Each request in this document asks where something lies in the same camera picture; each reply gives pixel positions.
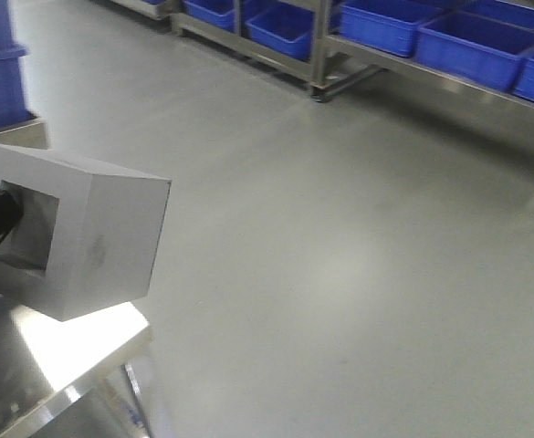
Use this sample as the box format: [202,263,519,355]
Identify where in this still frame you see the gray square hollow base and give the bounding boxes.
[0,144,171,321]

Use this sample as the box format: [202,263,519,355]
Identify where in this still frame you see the distant steel bin rack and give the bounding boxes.
[126,1,534,109]

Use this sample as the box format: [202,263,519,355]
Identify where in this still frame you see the stainless steel rack frame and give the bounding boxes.
[0,117,49,149]

